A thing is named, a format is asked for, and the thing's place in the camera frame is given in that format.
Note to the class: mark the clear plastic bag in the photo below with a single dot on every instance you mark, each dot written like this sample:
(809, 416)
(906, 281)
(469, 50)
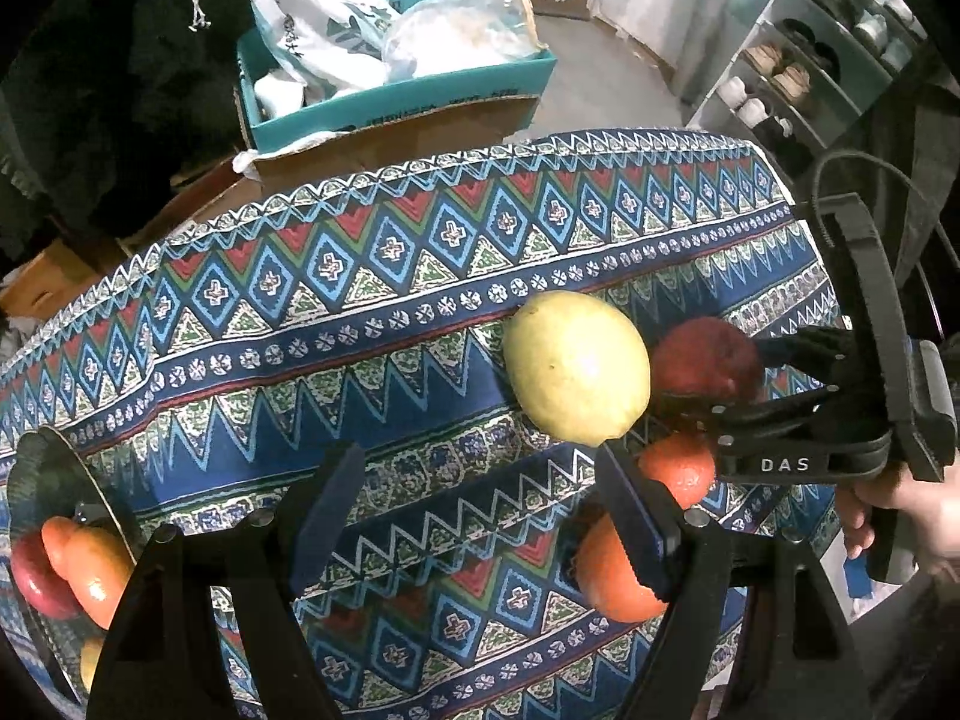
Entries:
(457, 30)

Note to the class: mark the black hooded coat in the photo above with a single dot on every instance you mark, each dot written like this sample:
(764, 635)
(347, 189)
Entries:
(90, 90)

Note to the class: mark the cardboard box with red label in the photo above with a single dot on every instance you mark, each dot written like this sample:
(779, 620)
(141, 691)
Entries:
(75, 270)

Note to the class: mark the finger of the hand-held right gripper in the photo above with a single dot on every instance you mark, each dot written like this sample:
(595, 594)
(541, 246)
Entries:
(810, 356)
(757, 412)

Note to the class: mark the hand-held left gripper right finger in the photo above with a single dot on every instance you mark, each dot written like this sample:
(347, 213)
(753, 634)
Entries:
(637, 525)

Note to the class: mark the grey shoe rack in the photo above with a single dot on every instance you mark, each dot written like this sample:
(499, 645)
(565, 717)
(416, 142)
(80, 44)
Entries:
(757, 22)

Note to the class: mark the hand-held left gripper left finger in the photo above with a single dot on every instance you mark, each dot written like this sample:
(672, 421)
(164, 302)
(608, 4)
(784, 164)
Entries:
(322, 517)

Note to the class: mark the teal box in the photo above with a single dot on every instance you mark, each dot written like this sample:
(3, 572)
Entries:
(420, 97)

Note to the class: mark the large orange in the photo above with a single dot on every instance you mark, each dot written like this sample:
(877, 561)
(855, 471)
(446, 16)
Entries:
(607, 577)

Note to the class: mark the red apple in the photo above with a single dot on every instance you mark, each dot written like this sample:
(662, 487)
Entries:
(34, 574)
(701, 364)

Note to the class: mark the clear glass bowl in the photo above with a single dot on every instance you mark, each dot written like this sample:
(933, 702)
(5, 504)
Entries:
(45, 465)

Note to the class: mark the blue patterned tablecloth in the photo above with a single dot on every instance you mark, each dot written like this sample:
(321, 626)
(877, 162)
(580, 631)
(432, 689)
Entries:
(375, 300)

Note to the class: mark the white patterned bag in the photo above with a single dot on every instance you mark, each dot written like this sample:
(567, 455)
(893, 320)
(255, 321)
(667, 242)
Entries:
(315, 22)

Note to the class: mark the person's right hand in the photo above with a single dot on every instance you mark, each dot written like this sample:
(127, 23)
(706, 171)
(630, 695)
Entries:
(930, 510)

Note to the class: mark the medium orange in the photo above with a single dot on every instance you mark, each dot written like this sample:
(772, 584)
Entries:
(679, 469)

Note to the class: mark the large yellow-green fruit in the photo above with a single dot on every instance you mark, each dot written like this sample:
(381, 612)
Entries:
(577, 367)

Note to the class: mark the assorted shoes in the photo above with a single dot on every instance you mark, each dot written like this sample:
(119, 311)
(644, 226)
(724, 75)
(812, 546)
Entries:
(787, 75)

